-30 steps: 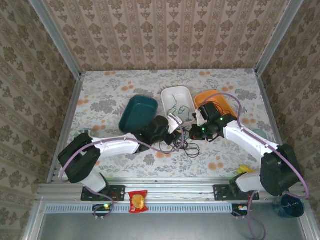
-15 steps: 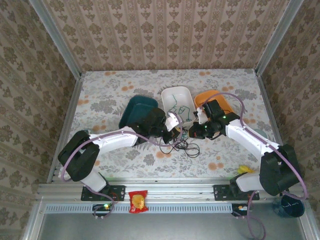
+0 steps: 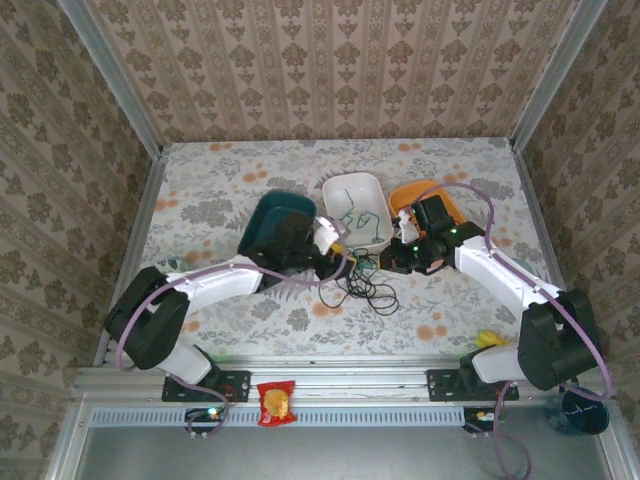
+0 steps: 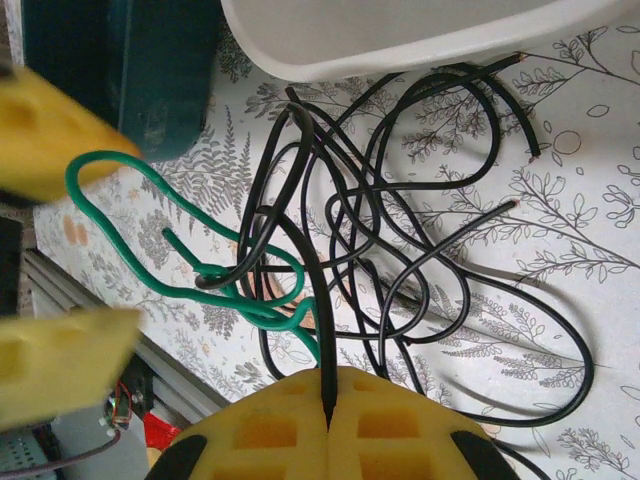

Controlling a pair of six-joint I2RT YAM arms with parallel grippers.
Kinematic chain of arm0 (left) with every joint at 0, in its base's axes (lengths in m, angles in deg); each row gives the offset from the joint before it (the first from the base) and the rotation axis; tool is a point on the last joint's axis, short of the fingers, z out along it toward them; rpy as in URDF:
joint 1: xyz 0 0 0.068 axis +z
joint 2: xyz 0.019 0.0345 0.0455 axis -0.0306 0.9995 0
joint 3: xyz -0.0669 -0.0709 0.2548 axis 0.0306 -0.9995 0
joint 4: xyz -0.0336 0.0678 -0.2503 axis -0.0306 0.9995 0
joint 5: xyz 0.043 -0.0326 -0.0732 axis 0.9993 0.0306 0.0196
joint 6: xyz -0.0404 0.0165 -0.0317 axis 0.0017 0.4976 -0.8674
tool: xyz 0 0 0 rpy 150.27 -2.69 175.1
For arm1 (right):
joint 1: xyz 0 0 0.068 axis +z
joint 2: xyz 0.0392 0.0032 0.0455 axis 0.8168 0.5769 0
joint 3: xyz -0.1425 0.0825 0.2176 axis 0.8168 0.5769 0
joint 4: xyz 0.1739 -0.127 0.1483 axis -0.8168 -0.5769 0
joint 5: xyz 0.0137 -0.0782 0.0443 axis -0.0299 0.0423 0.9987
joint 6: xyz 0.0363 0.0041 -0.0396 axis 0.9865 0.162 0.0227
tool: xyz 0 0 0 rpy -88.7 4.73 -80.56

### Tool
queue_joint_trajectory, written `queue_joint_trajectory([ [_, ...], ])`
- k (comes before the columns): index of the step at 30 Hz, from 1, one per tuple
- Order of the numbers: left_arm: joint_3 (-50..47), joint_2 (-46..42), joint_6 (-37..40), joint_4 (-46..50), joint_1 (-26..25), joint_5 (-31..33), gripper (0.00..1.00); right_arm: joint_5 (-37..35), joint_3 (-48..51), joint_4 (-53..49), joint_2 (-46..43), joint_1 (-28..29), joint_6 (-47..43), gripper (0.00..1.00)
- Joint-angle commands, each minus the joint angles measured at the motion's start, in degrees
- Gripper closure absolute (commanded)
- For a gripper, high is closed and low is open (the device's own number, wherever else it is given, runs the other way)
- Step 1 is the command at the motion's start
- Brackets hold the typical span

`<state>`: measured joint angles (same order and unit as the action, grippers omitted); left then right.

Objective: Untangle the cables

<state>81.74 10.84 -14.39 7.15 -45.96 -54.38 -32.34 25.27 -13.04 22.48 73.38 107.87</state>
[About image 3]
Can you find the dark green plastic bin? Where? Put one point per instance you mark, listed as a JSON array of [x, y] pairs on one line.
[[260, 215]]

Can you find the orange plastic bin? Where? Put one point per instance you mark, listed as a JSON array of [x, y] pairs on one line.
[[400, 197]]

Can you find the white plastic bin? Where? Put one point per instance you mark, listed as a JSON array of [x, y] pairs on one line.
[[360, 192]]

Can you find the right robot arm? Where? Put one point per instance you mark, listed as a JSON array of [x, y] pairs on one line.
[[550, 345]]

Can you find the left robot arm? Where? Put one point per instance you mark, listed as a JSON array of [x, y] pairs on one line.
[[145, 325]]

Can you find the yellow toy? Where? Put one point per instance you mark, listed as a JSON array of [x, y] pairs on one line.
[[490, 340]]

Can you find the red snack packet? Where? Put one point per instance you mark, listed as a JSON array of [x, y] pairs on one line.
[[275, 402]]

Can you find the small controller board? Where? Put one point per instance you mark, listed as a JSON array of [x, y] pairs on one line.
[[200, 416], [480, 417]]

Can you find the black mug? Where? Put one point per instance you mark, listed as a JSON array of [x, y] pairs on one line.
[[587, 417]]

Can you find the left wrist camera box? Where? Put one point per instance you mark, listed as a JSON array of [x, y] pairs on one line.
[[327, 232]]

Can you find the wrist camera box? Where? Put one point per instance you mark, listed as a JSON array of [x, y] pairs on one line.
[[327, 232], [407, 227]]

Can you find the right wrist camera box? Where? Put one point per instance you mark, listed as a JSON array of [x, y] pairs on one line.
[[407, 227]]

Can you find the aluminium mounting rail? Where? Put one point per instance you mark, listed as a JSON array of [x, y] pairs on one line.
[[350, 372]]

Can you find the aluminium table side rail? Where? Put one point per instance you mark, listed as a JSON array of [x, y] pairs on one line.
[[145, 210], [537, 210]]

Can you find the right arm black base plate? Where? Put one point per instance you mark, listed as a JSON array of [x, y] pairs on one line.
[[442, 385]]

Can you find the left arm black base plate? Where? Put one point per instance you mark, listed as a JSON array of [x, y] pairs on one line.
[[235, 386]]

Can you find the aluminium frame post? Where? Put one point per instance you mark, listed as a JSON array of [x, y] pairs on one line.
[[555, 75], [110, 75]]

